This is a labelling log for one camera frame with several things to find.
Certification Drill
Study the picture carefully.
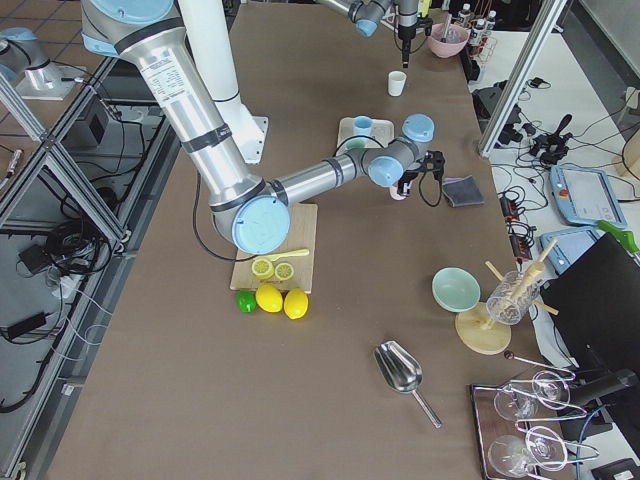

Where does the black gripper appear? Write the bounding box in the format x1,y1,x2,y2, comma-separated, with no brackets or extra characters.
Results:
397,23,417,69
395,168,424,196

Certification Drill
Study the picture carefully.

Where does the pink cup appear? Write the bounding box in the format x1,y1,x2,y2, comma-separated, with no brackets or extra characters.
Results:
389,186,406,201

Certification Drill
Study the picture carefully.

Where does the cream cup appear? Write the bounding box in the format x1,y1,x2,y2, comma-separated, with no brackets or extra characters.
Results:
387,71,407,97

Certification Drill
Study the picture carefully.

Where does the green cup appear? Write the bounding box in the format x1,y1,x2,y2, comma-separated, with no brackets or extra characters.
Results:
345,138,366,150

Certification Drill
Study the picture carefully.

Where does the blue cup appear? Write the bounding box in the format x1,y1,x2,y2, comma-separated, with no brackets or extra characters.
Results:
352,115,373,138

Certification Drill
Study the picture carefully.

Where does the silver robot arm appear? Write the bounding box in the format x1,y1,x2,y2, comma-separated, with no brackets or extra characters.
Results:
81,1,435,254
318,0,421,69

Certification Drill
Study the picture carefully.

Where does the beige rabbit tray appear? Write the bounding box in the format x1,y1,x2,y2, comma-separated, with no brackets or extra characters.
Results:
335,117,395,155

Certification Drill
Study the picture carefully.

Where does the wine glass rack tray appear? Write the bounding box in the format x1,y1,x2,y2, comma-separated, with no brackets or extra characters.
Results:
469,370,599,479

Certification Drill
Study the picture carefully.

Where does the pink bowl with ice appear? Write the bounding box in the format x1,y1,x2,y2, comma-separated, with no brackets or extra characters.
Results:
427,23,470,58

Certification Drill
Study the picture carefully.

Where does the metal pestle in bowl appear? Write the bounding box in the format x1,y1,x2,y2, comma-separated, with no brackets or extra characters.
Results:
440,13,452,43

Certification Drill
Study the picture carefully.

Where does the grey folded cloth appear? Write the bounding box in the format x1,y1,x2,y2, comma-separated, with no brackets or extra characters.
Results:
443,175,485,207

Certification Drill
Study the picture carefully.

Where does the wooden cutting board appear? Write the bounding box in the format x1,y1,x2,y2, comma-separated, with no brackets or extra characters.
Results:
230,203,318,294

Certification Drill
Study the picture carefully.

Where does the green bowl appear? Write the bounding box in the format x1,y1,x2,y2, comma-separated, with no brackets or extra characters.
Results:
432,267,481,313

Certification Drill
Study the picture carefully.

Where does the lemon half outer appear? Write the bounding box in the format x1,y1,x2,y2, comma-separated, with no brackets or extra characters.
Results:
274,262,295,282

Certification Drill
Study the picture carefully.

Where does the yellow plastic knife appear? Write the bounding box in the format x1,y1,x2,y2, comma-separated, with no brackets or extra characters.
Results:
257,248,310,262

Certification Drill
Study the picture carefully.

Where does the clear glass mug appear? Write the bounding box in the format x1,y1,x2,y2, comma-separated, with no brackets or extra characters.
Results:
486,271,541,325

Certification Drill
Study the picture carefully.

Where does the whole lemon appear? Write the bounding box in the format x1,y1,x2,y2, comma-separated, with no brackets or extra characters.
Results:
255,284,284,313
283,288,309,320

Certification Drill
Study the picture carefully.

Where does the lemon half near knife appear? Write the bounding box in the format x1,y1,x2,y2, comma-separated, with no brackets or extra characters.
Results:
251,258,275,280

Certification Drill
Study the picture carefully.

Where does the wooden cup stand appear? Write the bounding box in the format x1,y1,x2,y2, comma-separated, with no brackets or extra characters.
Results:
455,239,559,355

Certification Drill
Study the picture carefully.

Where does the blue teach pendant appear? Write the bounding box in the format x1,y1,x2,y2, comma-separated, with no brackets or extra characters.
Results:
549,165,627,228
539,226,600,275

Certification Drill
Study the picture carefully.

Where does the metal scoop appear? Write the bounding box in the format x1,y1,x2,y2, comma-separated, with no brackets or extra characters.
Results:
374,340,443,429

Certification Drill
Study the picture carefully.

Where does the green lime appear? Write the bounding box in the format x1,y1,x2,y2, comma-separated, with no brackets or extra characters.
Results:
235,290,257,313

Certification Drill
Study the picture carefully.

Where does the white pillar base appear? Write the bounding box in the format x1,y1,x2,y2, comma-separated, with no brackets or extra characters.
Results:
179,0,268,165

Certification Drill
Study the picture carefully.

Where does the black monitor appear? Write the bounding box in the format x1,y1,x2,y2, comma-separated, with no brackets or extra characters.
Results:
542,234,639,373

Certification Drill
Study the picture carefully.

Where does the aluminium frame post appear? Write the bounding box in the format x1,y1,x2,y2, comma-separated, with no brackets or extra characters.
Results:
478,0,567,160

